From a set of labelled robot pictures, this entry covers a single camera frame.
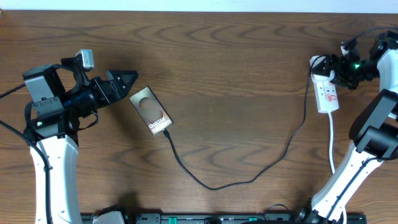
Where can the white power strip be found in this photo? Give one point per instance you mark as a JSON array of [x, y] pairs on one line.
[[325, 91]]

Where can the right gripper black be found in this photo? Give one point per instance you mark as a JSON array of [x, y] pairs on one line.
[[339, 61]]

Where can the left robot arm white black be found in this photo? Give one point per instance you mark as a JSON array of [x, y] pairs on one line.
[[54, 132]]

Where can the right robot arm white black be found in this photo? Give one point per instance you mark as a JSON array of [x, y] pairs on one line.
[[372, 140]]

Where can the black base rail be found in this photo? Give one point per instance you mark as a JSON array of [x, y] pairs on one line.
[[157, 218]]

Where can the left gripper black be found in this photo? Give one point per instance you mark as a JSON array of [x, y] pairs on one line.
[[106, 97]]

